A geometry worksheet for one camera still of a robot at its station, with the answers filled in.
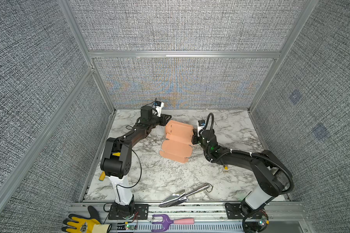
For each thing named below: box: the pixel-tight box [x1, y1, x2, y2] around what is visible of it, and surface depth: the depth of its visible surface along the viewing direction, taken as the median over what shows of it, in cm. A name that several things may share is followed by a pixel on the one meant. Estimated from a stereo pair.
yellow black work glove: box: [61, 205, 112, 233], surface depth 69 cm
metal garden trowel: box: [158, 182, 214, 208], surface depth 79 cm
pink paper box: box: [159, 119, 194, 164], surface depth 97 cm
